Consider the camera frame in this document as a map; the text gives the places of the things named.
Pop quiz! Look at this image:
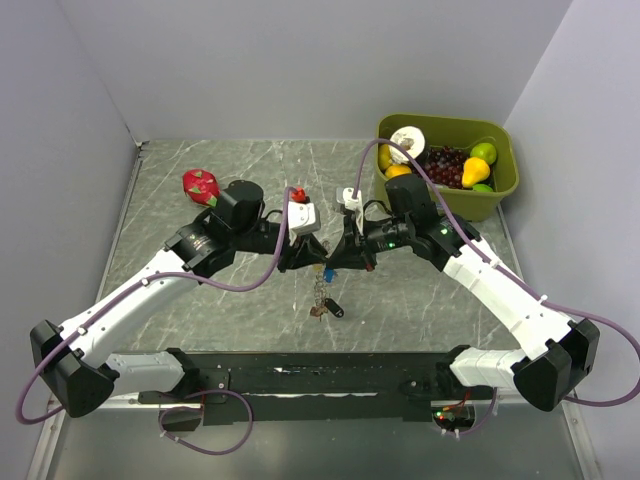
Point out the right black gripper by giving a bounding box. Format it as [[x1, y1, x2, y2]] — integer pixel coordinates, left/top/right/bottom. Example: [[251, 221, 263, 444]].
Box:
[[326, 212, 414, 272]]

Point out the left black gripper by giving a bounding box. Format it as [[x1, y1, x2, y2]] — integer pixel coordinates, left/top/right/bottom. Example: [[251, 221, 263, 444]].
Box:
[[233, 220, 328, 273]]

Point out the black key fob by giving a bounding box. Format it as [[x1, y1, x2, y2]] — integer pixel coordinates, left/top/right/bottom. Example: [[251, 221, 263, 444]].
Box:
[[324, 298, 345, 318]]

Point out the red key tag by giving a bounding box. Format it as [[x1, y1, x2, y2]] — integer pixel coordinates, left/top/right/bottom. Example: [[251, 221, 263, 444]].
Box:
[[310, 306, 323, 318]]

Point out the red dragon fruit toy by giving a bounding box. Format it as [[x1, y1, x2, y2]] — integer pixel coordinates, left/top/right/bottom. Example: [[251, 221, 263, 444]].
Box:
[[182, 169, 220, 207]]

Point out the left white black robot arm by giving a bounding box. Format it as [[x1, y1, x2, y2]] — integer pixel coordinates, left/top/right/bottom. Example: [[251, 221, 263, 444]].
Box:
[[30, 180, 327, 418]]

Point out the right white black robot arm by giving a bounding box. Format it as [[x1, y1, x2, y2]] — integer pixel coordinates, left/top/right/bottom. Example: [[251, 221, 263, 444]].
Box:
[[326, 174, 600, 412]]

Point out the orange fruit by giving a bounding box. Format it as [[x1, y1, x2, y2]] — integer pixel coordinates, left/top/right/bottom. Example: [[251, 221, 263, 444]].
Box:
[[384, 164, 412, 179]]

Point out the yellow lemon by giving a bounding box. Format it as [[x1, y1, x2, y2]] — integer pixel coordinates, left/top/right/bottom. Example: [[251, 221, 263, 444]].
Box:
[[377, 144, 393, 173]]

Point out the dark red grapes bunch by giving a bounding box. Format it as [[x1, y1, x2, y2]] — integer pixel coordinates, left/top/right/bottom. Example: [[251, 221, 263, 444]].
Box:
[[416, 146, 468, 189]]

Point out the small green fruit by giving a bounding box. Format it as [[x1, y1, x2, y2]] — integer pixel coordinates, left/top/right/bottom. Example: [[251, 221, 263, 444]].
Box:
[[472, 183, 494, 193]]

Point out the olive green plastic bin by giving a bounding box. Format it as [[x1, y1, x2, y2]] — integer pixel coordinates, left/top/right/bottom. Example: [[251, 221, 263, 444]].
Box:
[[374, 113, 519, 224]]

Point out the yellow pear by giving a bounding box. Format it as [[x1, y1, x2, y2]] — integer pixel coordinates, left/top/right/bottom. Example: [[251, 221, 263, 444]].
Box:
[[461, 157, 491, 189]]

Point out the green lime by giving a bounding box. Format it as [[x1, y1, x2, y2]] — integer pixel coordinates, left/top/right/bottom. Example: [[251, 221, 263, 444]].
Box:
[[470, 142, 498, 165]]

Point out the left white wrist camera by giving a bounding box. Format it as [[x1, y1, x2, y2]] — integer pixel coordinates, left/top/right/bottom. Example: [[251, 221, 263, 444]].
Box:
[[287, 201, 321, 237]]

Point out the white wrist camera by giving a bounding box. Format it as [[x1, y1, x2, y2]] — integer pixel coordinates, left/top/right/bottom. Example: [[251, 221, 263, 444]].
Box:
[[335, 187, 364, 235], [287, 201, 321, 237]]

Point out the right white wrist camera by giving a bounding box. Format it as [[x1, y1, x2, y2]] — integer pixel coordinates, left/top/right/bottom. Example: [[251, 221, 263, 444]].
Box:
[[335, 187, 364, 235]]

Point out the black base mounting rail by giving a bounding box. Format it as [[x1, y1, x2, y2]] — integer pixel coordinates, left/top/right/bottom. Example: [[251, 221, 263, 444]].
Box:
[[138, 352, 492, 426]]

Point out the aluminium frame rail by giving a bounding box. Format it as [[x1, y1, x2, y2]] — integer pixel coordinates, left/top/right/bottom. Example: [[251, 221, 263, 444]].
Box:
[[26, 141, 148, 480]]

